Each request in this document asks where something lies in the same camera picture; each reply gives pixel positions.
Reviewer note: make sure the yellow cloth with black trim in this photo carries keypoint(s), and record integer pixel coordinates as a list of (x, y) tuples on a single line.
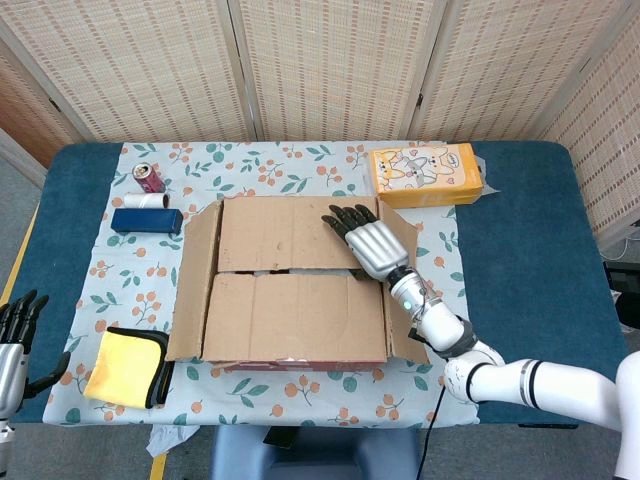
[(125, 367)]

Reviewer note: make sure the black plastic bin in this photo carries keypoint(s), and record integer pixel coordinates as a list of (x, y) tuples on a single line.
[(625, 285)]

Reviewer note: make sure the orange cartoon tissue pack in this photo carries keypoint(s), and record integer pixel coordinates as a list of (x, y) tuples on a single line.
[(425, 175)]

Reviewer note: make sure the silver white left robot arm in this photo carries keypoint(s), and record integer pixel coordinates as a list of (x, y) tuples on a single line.
[(4, 440)]

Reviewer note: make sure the floral pale blue tablecloth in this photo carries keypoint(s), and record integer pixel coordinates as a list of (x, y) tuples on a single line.
[(130, 280)]

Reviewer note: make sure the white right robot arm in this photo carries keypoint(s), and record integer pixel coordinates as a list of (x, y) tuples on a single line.
[(560, 385)]

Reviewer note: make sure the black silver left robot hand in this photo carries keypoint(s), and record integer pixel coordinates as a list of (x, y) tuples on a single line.
[(10, 370)]

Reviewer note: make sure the dark blue rectangular box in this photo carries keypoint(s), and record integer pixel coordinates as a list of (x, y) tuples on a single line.
[(145, 221)]

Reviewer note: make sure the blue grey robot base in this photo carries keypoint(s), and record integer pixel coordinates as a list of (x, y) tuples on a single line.
[(315, 457)]

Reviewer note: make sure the white tape roll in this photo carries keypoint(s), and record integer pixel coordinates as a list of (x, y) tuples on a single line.
[(142, 200)]

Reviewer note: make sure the red drink can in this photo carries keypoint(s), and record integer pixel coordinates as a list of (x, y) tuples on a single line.
[(150, 179)]

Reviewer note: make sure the red cardboard shipping box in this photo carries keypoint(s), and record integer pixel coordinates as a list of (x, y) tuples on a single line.
[(295, 320)]

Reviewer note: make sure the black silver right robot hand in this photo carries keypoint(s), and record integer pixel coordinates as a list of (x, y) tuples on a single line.
[(375, 245)]

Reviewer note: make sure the woven bamboo folding screen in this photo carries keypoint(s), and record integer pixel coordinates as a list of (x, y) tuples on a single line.
[(330, 65)]

